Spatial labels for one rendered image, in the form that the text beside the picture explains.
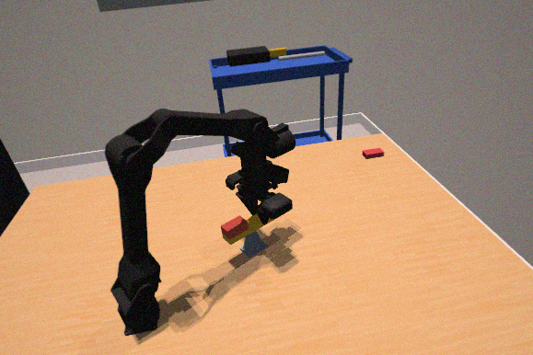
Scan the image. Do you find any red rectangular block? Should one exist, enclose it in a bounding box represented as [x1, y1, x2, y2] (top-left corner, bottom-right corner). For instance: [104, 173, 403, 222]
[363, 148, 385, 159]

